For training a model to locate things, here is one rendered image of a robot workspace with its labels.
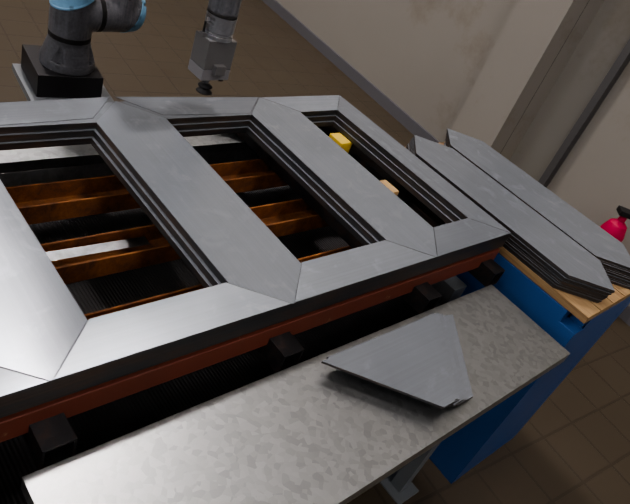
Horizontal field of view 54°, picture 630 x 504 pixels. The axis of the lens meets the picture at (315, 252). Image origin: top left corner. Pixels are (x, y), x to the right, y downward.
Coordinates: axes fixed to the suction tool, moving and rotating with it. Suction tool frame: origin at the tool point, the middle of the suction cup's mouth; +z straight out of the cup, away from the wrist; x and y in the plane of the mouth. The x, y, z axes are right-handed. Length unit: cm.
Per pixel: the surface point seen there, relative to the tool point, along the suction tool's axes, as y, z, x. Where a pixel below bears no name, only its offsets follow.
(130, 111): -20.9, 4.2, -0.8
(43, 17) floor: 70, 90, 251
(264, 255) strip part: -22, 4, -57
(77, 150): -26.6, 22.5, 11.4
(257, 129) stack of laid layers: 12.2, 6.1, -10.8
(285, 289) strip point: -24, 4, -66
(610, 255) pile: 83, 5, -91
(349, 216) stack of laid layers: 11, 6, -50
